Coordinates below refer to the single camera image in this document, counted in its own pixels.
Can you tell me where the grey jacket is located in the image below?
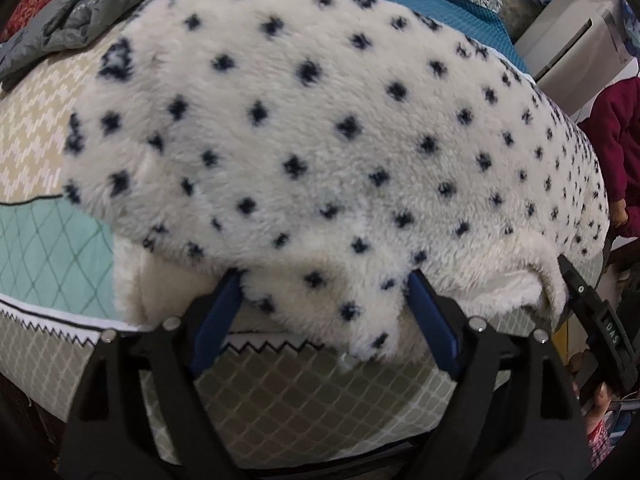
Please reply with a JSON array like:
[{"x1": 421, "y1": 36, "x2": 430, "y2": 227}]
[{"x1": 0, "y1": 0, "x2": 246, "y2": 92}]

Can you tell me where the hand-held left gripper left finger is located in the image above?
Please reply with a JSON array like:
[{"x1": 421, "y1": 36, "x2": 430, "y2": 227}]
[{"x1": 60, "y1": 267, "x2": 246, "y2": 480}]

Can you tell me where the person's right forearm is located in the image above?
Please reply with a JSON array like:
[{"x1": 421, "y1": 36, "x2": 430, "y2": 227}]
[{"x1": 587, "y1": 422, "x2": 621, "y2": 471}]

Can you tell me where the blue blanket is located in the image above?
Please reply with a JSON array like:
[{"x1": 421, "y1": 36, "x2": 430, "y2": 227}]
[{"x1": 232, "y1": 0, "x2": 528, "y2": 73}]

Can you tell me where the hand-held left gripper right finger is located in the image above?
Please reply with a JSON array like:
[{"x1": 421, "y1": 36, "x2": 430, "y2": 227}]
[{"x1": 406, "y1": 269, "x2": 593, "y2": 480}]

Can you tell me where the white black-spotted fleece blanket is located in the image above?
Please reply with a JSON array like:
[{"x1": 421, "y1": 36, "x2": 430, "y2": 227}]
[{"x1": 62, "y1": 0, "x2": 611, "y2": 361}]

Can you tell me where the beige and teal patterned bedsheet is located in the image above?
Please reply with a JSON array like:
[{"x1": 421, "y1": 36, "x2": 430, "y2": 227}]
[{"x1": 0, "y1": 25, "x2": 616, "y2": 466}]

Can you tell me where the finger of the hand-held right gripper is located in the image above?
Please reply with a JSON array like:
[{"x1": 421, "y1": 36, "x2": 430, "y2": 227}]
[{"x1": 556, "y1": 254, "x2": 608, "y2": 323}]

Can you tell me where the person's right hand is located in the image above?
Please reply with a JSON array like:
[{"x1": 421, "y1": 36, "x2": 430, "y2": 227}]
[{"x1": 570, "y1": 352, "x2": 615, "y2": 433}]

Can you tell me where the white appliance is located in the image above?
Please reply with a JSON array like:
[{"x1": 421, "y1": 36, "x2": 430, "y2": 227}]
[{"x1": 515, "y1": 0, "x2": 640, "y2": 116}]

